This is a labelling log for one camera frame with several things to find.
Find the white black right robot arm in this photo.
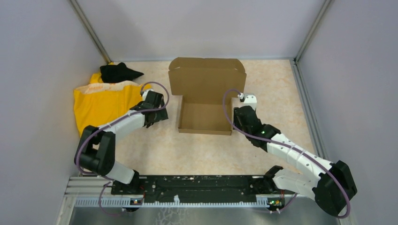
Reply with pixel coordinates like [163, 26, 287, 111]
[233, 106, 358, 217]

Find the black cloth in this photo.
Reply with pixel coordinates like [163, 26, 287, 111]
[100, 62, 144, 83]

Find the brown cardboard box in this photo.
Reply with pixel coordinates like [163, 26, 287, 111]
[168, 57, 246, 135]

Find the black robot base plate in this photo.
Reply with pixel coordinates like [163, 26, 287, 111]
[111, 175, 283, 203]

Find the aluminium frame rail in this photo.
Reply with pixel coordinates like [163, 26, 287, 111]
[64, 175, 346, 198]

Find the yellow cloth garment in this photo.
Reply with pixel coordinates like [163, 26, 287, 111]
[73, 70, 143, 136]

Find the white slotted cable duct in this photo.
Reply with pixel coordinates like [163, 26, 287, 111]
[75, 197, 269, 208]

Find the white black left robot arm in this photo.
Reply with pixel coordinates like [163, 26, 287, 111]
[74, 89, 168, 194]

